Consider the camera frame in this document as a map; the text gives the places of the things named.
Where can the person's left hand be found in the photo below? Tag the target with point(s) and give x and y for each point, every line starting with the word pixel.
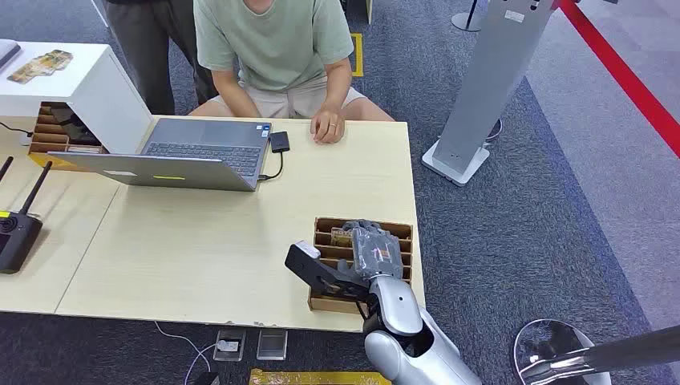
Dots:
pixel 328 127

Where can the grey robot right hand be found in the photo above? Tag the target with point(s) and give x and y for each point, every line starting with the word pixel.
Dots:
pixel 374 255

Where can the gold brown card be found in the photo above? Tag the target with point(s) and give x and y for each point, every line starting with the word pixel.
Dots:
pixel 340 236

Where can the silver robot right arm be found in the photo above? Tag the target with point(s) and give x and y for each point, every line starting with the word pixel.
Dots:
pixel 403 340

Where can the person's left forearm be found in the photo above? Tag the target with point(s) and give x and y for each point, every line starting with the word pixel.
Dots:
pixel 335 85

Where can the person's right forearm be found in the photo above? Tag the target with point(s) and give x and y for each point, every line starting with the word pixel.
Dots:
pixel 233 95

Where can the brown slotted card holder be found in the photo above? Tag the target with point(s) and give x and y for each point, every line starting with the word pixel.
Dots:
pixel 334 255
pixel 48 139

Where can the seated person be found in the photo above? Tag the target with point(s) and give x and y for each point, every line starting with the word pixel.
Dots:
pixel 271 42

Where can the standing person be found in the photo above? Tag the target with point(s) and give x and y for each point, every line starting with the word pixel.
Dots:
pixel 148 48

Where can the printed card stack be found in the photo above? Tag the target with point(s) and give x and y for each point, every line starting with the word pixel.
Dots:
pixel 41 65

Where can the black usb adapter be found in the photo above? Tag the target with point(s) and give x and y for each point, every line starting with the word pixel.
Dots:
pixel 280 142

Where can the yellow floor tape marking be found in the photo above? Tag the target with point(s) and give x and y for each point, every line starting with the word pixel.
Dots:
pixel 358 56

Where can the grey open laptop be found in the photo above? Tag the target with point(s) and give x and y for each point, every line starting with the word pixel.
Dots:
pixel 202 143

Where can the yellow floor tape strip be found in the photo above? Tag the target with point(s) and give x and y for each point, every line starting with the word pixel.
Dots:
pixel 318 378

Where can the empty floor outlet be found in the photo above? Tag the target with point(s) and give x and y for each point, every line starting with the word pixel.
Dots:
pixel 272 345

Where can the black round base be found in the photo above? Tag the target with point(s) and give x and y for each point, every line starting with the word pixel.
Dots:
pixel 494 132

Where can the grey kiosk stand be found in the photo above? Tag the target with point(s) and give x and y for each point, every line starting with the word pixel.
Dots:
pixel 488 79

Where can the floor outlet with plug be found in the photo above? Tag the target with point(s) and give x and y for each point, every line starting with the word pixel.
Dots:
pixel 229 345

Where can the round stanchion base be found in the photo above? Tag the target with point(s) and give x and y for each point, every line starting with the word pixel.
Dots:
pixel 467 21

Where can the chrome stanchion base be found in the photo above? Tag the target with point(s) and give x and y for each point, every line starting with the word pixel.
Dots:
pixel 542 345

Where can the black floor object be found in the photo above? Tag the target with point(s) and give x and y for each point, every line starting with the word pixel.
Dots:
pixel 206 379

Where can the white box stand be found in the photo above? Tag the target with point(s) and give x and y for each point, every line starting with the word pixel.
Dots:
pixel 101 90

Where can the chrome stanchion pole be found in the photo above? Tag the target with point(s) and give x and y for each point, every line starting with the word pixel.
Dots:
pixel 627 353

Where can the red barrier belt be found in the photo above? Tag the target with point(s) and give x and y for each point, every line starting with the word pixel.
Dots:
pixel 621 74

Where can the black remote with antennas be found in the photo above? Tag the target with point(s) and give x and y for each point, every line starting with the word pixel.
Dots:
pixel 18 234

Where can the grey flat device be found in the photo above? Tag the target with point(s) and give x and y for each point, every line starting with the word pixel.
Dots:
pixel 6 52

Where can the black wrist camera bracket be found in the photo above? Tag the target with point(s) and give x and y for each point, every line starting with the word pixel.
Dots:
pixel 311 268

